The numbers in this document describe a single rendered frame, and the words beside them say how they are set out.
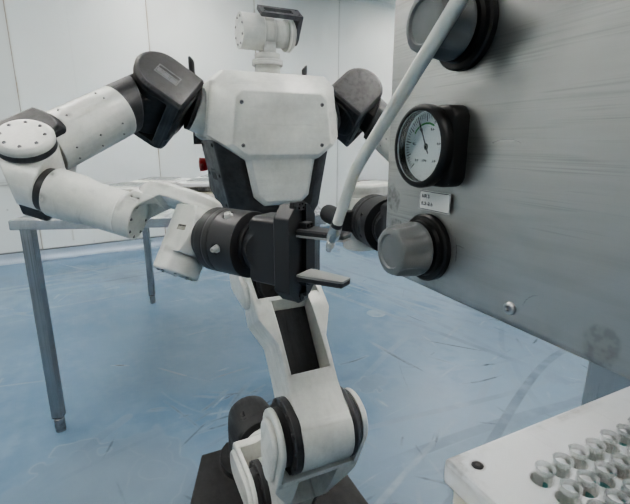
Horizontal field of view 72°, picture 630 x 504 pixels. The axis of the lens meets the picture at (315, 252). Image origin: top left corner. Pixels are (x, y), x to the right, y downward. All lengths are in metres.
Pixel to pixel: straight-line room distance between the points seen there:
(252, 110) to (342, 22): 5.44
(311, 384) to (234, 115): 0.52
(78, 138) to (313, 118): 0.42
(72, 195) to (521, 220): 0.60
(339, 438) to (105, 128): 0.68
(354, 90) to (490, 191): 0.83
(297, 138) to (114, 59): 4.24
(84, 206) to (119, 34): 4.46
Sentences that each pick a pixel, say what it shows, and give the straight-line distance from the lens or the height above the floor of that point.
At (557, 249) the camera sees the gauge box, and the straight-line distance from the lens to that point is 0.18.
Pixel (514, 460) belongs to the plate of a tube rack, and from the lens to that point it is 0.36.
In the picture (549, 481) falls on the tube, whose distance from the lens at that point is 0.34.
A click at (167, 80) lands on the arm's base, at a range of 0.88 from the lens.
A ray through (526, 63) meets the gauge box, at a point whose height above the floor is 1.14.
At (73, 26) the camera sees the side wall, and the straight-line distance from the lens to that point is 5.05.
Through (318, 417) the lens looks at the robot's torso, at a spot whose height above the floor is 0.63.
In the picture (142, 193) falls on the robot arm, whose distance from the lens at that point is 0.66.
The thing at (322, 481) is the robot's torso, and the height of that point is 0.39.
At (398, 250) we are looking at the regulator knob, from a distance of 0.21.
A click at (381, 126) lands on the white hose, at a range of 0.21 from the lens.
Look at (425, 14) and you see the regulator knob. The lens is 0.20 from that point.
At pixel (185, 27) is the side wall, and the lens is 5.29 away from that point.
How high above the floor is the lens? 1.12
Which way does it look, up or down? 14 degrees down
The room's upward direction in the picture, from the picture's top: straight up
